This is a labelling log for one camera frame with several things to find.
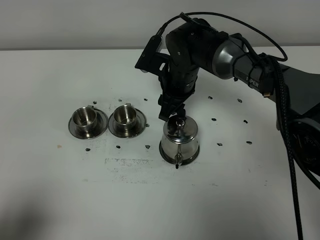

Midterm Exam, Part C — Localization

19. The stainless steel teapot saucer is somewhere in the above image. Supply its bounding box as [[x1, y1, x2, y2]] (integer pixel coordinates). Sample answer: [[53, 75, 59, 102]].
[[159, 142, 200, 168]]

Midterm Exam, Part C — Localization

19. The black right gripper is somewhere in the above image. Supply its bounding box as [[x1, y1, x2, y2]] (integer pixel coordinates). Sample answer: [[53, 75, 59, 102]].
[[156, 58, 199, 121]]

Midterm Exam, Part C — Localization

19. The left stainless steel saucer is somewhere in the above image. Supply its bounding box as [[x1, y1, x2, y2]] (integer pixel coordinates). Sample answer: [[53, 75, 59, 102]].
[[68, 105, 108, 140]]

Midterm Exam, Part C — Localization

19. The left stainless steel teacup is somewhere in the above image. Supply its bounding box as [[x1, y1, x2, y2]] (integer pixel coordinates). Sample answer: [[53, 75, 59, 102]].
[[71, 105, 98, 134]]

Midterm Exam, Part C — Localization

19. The right stainless steel saucer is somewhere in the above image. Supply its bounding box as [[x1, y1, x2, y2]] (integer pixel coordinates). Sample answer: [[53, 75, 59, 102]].
[[108, 109, 147, 139]]

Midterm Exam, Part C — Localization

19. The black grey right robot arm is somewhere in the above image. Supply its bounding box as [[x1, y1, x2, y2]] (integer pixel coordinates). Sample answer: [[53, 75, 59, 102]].
[[159, 18, 320, 186]]

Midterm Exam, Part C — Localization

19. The right stainless steel teacup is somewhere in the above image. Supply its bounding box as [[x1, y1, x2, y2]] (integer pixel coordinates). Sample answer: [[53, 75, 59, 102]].
[[113, 103, 138, 132]]

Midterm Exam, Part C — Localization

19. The stainless steel teacup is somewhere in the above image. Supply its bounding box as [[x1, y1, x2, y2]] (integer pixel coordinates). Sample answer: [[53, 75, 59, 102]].
[[113, 103, 138, 132], [71, 105, 98, 134]]

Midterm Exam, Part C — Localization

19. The black braided cable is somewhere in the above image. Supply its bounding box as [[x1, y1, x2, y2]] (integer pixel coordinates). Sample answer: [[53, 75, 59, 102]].
[[154, 11, 311, 240]]

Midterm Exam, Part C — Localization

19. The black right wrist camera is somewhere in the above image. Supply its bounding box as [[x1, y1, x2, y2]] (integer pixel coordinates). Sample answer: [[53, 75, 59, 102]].
[[134, 35, 169, 76]]

